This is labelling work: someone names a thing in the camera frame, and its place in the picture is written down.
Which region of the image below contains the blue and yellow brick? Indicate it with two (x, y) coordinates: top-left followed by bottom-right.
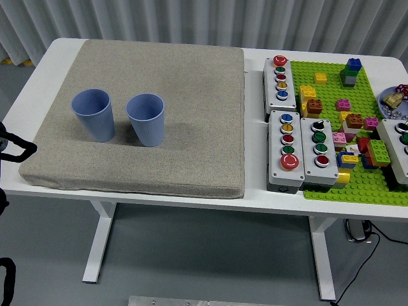
(336, 150), (359, 170)

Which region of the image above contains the blue green grey brick tower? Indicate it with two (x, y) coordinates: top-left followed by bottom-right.
(339, 57), (363, 88)

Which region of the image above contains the white curtain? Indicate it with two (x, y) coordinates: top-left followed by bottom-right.
(0, 0), (408, 64)

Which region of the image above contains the grey power adapter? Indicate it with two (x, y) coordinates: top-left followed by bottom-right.
(343, 218), (372, 243)

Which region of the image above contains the black cable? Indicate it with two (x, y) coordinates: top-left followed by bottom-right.
(331, 222), (408, 306)

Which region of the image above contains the red brick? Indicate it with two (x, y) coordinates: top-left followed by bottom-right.
(356, 136), (371, 154)

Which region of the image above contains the yellow round brick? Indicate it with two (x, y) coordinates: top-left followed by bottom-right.
(334, 171), (351, 191)

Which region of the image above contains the grey five-button box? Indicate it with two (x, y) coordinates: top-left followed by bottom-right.
(261, 55), (298, 122)
(266, 110), (305, 193)

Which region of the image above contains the blue plate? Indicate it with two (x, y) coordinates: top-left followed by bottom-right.
(377, 86), (408, 119)

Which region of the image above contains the gold figure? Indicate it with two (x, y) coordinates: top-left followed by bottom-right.
(382, 92), (403, 107)

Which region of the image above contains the white table leg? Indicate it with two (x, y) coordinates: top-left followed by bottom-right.
(82, 200), (117, 284)
(308, 216), (337, 301)

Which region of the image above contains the pink brick on white brick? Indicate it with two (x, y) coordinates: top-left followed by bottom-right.
(331, 131), (347, 151)

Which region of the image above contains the green topped brick stack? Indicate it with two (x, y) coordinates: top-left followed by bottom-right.
(361, 139), (392, 170)

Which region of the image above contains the white button box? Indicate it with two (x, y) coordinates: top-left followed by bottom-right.
(375, 118), (408, 186)

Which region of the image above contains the brown brick on white brick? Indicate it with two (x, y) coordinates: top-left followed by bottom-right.
(338, 113), (364, 135)

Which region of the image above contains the black brick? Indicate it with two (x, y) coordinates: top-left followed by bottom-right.
(384, 165), (402, 194)

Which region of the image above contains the yellow brick stack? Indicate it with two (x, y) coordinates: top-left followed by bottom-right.
(298, 84), (317, 118)

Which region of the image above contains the grey-brown mat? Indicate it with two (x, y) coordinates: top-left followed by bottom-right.
(18, 39), (246, 200)

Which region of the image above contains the grey button box with selector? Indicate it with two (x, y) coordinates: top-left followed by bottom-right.
(300, 117), (339, 192)

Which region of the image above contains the green brick baseplate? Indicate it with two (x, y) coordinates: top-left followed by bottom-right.
(289, 60), (408, 203)

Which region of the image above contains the blue ribbed cup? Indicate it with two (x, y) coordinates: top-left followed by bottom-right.
(70, 89), (116, 143)
(125, 92), (166, 148)

